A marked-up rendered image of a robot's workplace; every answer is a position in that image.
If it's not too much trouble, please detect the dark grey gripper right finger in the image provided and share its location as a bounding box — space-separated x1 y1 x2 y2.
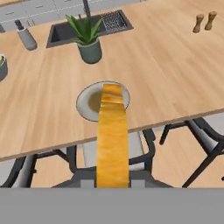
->
128 169 173 188

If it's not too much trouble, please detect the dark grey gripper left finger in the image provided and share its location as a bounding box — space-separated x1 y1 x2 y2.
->
52 168 98 188

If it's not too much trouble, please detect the golden toasted bread slice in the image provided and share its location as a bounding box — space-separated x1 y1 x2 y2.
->
95 83 130 188

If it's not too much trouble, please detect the white round plate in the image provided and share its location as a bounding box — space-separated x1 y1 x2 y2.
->
75 80 131 123

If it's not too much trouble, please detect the black chair with grey seat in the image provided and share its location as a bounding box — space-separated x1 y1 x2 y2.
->
0 148 72 188
158 113 224 188
66 127 158 176

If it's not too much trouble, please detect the green plant in grey pot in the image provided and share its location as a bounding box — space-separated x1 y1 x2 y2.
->
65 14 103 65

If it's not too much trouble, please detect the dark grey sink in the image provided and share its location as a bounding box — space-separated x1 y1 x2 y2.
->
45 9 135 49

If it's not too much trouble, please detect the grey bottle with black cap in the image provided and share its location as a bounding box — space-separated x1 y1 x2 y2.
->
14 19 39 52

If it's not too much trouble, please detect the wooden shaker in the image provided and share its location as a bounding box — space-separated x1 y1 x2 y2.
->
204 10 218 32
192 13 206 34

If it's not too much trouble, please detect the dark tap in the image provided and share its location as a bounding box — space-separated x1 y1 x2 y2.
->
82 0 92 18

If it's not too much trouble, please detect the white cupboard run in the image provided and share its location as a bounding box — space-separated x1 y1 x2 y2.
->
0 0 148 32

